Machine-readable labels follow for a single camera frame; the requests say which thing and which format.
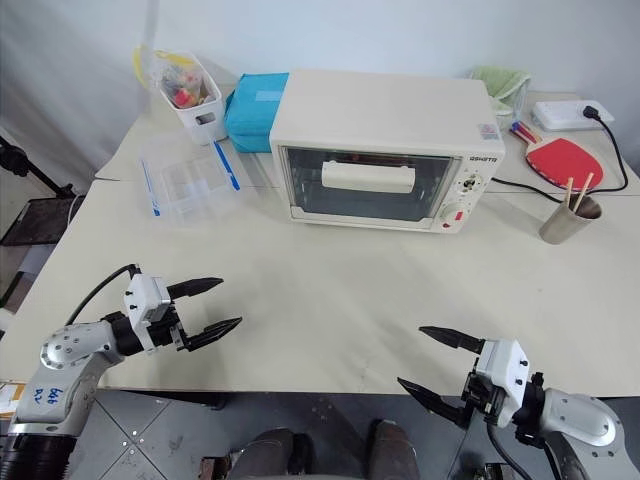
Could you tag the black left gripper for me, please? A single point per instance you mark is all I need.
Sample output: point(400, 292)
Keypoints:
point(167, 335)

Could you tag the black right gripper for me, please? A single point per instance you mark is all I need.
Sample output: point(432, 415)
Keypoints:
point(482, 395)

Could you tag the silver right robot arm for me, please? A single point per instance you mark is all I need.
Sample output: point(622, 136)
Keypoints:
point(575, 420)

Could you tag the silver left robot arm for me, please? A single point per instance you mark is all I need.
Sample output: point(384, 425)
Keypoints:
point(75, 345)

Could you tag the glass oven door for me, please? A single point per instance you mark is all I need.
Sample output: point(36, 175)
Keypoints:
point(310, 200)

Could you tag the cream toaster oven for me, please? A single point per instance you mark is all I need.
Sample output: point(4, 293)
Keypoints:
point(380, 110)

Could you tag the dark rounded shape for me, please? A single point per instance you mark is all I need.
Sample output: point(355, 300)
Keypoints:
point(270, 455)
point(395, 450)

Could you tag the clear plastic organiser box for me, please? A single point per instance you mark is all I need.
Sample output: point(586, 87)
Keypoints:
point(187, 182)

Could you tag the large cream timer knob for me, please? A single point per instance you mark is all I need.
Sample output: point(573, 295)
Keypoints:
point(456, 215)

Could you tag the metal cup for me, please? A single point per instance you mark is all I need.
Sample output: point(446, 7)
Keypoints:
point(562, 227)

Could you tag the white plastic bin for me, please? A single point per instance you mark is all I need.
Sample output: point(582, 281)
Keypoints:
point(202, 122)

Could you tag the black floor mat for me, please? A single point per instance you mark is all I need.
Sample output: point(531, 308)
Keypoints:
point(35, 220)

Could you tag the blue box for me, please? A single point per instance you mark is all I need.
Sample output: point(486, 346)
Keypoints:
point(252, 115)

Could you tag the cardboard box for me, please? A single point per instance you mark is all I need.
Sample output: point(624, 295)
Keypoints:
point(10, 397)

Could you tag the wooden chopstick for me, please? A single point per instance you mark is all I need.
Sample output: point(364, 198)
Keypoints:
point(585, 190)
point(569, 192)

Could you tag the clear bag of colourful items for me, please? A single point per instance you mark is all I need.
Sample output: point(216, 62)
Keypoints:
point(182, 82)

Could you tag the black stand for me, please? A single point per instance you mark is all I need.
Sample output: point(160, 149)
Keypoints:
point(20, 162)

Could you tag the red table tennis paddle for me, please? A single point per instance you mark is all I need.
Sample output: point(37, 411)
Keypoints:
point(562, 162)

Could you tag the white power strip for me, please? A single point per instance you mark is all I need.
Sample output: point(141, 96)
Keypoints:
point(560, 117)

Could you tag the green cloth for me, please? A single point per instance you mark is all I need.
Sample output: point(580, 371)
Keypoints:
point(500, 80)

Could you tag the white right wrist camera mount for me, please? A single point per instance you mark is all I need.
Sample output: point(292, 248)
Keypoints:
point(505, 365)

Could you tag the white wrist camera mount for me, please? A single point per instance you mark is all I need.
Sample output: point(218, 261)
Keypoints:
point(505, 365)
point(145, 300)

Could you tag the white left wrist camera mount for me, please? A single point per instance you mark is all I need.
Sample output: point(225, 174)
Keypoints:
point(145, 300)

